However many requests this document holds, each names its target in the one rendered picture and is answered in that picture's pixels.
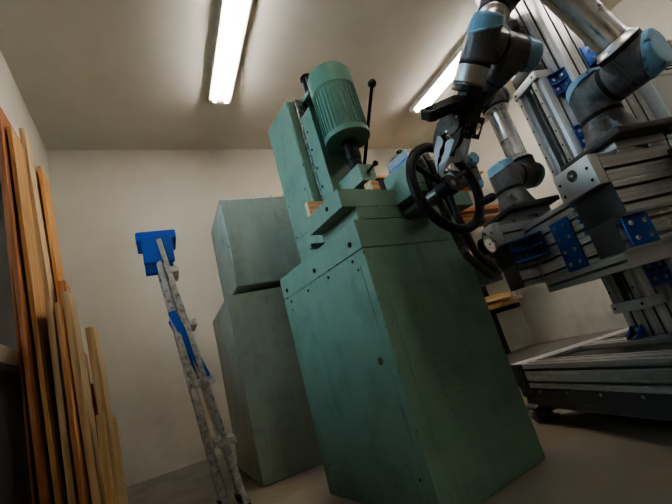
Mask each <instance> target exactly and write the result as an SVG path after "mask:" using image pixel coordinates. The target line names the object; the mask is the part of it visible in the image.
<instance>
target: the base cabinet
mask: <svg viewBox="0 0 672 504"><path fill-rule="evenodd" d="M285 305H286V309H287V314H288V318H289V322H290V326H291V331H292V335H293V339H294V343H295V347H296V352H297V356H298V360H299V364H300V369H301V373H302V377H303V381H304V386H305V390H306V394H307V398H308V403H309V407H310V411H311V415H312V420H313V424H314V428H315V432H316V437H317V441H318V445H319V449H320V453H321V458H322V462H323V466H324V470H325V475H326V479H327V483H328V487H329V492H330V494H332V495H335V496H339V497H342V498H345V499H349V500H352V501H356V502H359V503H363V504H481V503H483V502H484V501H485V500H487V499H488V498H490V497H491V496H493V495H494V494H495V493H497V492H498V491H500V490H501V489H502V488H504V487H505V486H507V485H508V484H509V483H511V482H512V481H514V480H515V479H516V478H518V477H519V476H521V475H522V474H524V473H525V472H526V471H528V470H529V469H531V468H532V467H533V466H535V465H536V464H538V463H539V462H540V461H542V460H543V459H545V455H544V452H543V450H542V447H541V444H540V442H539V439H538V437H537V434H536V431H535V429H534V426H533V423H532V421H531V418H530V415H529V413H528V410H527V408H526V405H525V402H524V400H523V397H522V394H521V392H520V389H519V387H518V384H517V381H516V379H515V376H514V373H513V371H512V368H511V365H510V363H509V360H508V358H507V355H506V352H505V350H504V347H503V344H502V342H501V339H500V337H499V334H498V331H497V329H496V326H495V323H494V321H493V318H492V315H491V313H490V310H489V308H488V305H487V302H486V300H485V297H484V294H483V292H482V289H481V286H480V284H479V281H478V279H477V276H476V273H475V271H474V268H473V266H472V265H471V264H470V263H468V262H467V261H466V260H465V259H464V258H463V257H462V255H461V253H460V251H459V250H458V247H457V245H456V243H455V241H454V240H447V241H436V242H426V243H415V244H404V245H393V246H383V247H372V248H362V249H361V250H359V251H358V252H356V253H355V254H353V255H352V256H350V257H349V258H347V259H346V260H345V261H343V262H342V263H340V264H339V265H337V266H336V267H334V268H333V269H331V270H330V271H328V272H327V273H325V274H324V275H322V276H321V277H320V278H318V279H317V280H315V281H314V282H312V283H311V284H309V285H308V286H306V287H305V288H303V289H302V290H300V291H299V292H297V293H296V294H294V295H293V296H292V297H290V298H289V299H287V300H286V301H285Z"/></svg>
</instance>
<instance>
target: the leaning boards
mask: <svg viewBox="0 0 672 504"><path fill-rule="evenodd" d="M19 134H20V139H19V137H18V136H17V134H16V132H15V131H14V129H13V127H12V125H11V124H10V122H9V120H8V119H7V117H6V115H5V113H4V112H3V110H2V108H1V107H0V176H1V186H2V197H3V207H4V217H5V227H6V237H7V248H8V258H9V268H10V278H11V289H12V299H13V309H14V319H15V330H16V340H17V350H18V360H19V371H20V381H21V391H22V401H23V412H24V422H25V432H26V442H27V453H28V463H29V473H30V483H31V494H32V504H128V497H127V490H126V482H125V475H124V468H123V461H122V453H121V446H120V439H119V431H118V424H117V417H114V418H113V414H112V408H111V402H110V396H109V389H108V382H107V375H106V369H105V363H104V361H103V355H102V349H101V343H100V337H99V332H98V331H97V330H96V329H95V328H94V327H93V326H92V327H87V328H85V334H86V340H87V346H88V352H89V359H90V365H91V371H92V377H93V384H91V382H90V374H89V366H88V358H87V354H86V353H84V349H83V342H82V336H81V330H80V323H79V317H78V311H77V304H76V298H75V297H74V296H73V295H72V292H71V287H70V286H69V285H68V284H67V282H66V281H65V279H64V273H63V266H62V260H61V254H60V248H59V241H58V235H57V229H56V222H55V216H54V210H53V203H52V197H51V191H50V184H49V182H48V180H47V178H46V176H45V174H44V172H43V170H42V168H41V166H37V168H38V172H37V170H36V168H35V167H34V161H33V155H32V148H31V142H30V139H29V137H28V135H27V133H26V131H25V130H24V128H19Z"/></svg>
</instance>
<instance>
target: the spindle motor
mask: <svg viewBox="0 0 672 504"><path fill-rule="evenodd" d="M307 85H308V88H309V92H310V95H311V98H312V102H313V105H314V108H315V112H316V115H317V118H318V122H319V125H320V128H321V132H322V135H323V138H324V142H325V145H326V148H327V150H328V151H329V152H331V153H334V154H345V151H344V149H343V148H342V146H341V143H342V141H343V140H345V139H347V138H355V139H356V141H357V144H356V145H357V148H358V149H359V148H361V147H362V146H363V145H365V144H366V143H367V141H368V140H369V138H370V131H369V128H368V125H367V122H366V119H365V116H364V113H363V110H362V107H361V104H360V102H359V99H358V96H357V93H356V90H355V87H354V83H353V81H352V78H351V75H350V72H349V69H348V68H347V66H346V65H344V64H343V63H341V62H338V61H327V62H324V63H322V64H320V65H318V66H316V67H315V68H314V69H313V70H312V71H311V73H310V75H309V77H308V81H307Z"/></svg>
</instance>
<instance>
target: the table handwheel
mask: <svg viewBox="0 0 672 504"><path fill-rule="evenodd" d="M424 153H434V151H433V143H423V144H420V145H418V146H416V147H415V148H414V149H413V150H412V151H411V152H410V154H409V155H408V158H407V161H406V167H405V173H406V180H407V184H408V187H409V190H410V193H411V195H412V197H413V199H414V201H415V202H414V203H413V204H412V205H410V206H409V207H407V208H406V209H405V210H404V211H403V213H404V216H405V217H406V218H407V219H411V218H413V217H414V216H416V215H417V214H419V213H420V212H423V213H424V214H425V215H426V217H427V218H429V219H430V220H431V221H432V222H433V223H434V224H436V225H437V226H438V227H440V228H442V229H444V230H446V231H448V232H451V233H455V234H467V233H470V232H472V231H474V230H475V229H477V228H478V227H479V225H480V224H481V222H482V220H483V218H484V213H485V205H484V206H482V207H478V205H477V202H478V201H480V200H481V199H482V198H483V197H484V196H483V192H482V189H481V186H480V184H479V182H478V180H477V178H476V176H475V174H474V173H473V171H472V170H471V168H470V167H469V166H468V165H467V163H466V162H465V161H464V160H463V159H462V161H460V162H457V163H453V164H454V165H455V166H456V167H457V168H458V169H459V170H460V172H459V173H458V174H457V175H456V176H455V177H454V176H452V175H449V174H447V175H445V176H444V177H442V178H441V179H440V178H438V177H437V176H435V175H433V174H432V173H430V172H429V171H427V170H426V169H424V168H423V167H421V166H420V165H418V164H417V160H418V158H419V157H420V156H421V155H422V154H424ZM416 171H418V172H419V173H421V174H423V175H424V176H426V177H427V178H428V179H430V180H431V181H433V182H434V183H435V184H434V189H433V190H431V191H430V192H428V193H427V194H426V195H424V194H423V193H422V191H421V188H420V186H419V183H418V180H417V176H416ZM463 176H464V177H465V178H466V180H467V182H468V184H469V186H470V188H471V190H472V193H473V196H474V201H475V212H474V216H473V218H472V219H471V221H469V222H468V223H465V224H463V223H462V220H461V217H460V215H459V212H458V209H457V206H456V203H455V199H454V196H453V195H455V194H456V193H458V192H459V189H460V185H459V182H458V181H459V180H460V179H461V178H462V177H463ZM441 198H442V199H445V200H446V199H448V202H449V204H450V207H451V210H452V213H453V216H454V219H455V222H456V223H454V222H451V221H449V220H447V219H446V218H444V217H443V216H441V215H440V214H439V213H438V212H437V211H436V210H435V209H434V208H433V207H432V206H431V205H432V204H434V203H435V202H437V201H438V200H440V199H441Z"/></svg>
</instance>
